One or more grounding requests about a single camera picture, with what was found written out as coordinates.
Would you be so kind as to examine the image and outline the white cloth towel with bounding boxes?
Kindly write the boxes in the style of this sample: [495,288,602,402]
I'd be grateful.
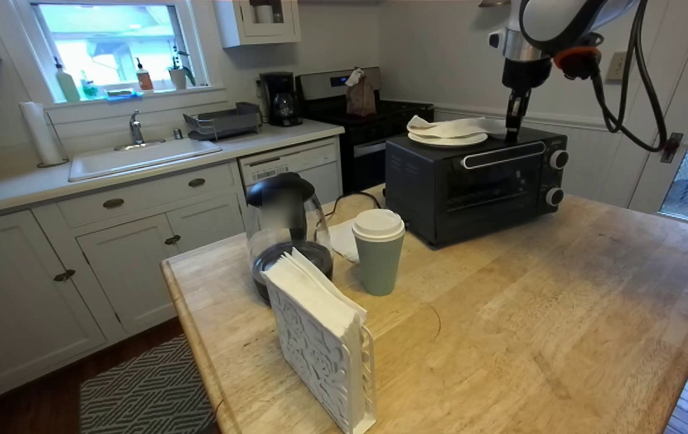
[407,115,485,136]

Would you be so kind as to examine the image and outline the white dishwasher panel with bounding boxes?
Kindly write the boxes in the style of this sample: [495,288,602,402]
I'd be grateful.
[240,136,343,201]

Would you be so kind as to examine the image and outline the black kitchen stove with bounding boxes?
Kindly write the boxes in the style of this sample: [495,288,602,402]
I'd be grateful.
[297,69,435,192]

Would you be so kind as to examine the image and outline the white wall cabinet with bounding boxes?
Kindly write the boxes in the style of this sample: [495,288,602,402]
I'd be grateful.
[216,0,299,48]

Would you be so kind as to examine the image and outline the orange soap bottle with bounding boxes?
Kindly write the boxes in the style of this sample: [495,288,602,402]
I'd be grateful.
[136,57,155,91]

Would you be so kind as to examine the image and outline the chrome faucet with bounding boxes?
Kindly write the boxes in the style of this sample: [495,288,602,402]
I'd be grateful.
[128,110,146,144]

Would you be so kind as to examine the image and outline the grey dish rack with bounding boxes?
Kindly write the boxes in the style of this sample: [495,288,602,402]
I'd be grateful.
[184,101,263,139]

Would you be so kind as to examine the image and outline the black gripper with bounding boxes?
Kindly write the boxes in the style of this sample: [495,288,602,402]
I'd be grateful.
[503,57,550,144]

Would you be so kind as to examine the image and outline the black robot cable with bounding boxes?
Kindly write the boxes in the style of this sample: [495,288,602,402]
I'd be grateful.
[514,0,677,153]

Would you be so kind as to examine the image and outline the white round plate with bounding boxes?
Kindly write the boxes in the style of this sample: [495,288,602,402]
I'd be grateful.
[408,129,487,147]

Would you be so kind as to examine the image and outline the white napkin holder with napkins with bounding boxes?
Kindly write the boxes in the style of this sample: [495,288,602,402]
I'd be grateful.
[260,247,376,434]

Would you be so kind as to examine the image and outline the green cup with white lid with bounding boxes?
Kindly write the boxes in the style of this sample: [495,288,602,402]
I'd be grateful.
[352,210,407,296]

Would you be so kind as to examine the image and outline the black coffee maker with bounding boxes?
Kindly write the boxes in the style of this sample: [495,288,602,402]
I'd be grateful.
[258,72,299,127]

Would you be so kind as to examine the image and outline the glass kettle with black lid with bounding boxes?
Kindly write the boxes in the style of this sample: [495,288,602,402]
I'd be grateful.
[247,170,334,302]

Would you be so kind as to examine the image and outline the brown paper bag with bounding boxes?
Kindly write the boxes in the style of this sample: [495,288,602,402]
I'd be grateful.
[345,66,376,115]

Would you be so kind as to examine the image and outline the paper towel roll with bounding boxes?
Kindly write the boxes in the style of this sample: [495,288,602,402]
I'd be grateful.
[20,101,65,165]

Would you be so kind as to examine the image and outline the black toaster oven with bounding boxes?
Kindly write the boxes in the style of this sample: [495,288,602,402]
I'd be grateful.
[385,127,569,247]

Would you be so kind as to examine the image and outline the plant pot on sill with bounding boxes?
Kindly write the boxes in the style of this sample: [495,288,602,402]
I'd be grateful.
[169,48,195,89]

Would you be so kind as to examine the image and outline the white base cabinets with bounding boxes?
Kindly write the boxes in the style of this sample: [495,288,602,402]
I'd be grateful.
[0,161,242,392]

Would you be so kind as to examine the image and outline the black door knob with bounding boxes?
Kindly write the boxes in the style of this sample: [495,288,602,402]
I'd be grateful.
[660,133,684,164]

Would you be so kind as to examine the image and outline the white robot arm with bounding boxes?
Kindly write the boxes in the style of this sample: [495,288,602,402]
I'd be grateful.
[487,0,638,141]

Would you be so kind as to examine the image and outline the green soap bottle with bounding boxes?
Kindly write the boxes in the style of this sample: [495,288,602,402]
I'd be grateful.
[54,57,81,104]

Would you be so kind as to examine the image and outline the wall light switch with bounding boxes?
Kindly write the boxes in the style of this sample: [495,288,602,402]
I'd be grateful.
[606,50,635,83]

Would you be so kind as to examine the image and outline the grey patterned floor mat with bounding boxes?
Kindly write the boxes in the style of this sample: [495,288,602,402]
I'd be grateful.
[81,337,217,434]

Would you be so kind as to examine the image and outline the white kitchen sink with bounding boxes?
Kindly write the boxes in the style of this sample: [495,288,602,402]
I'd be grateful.
[67,139,219,180]

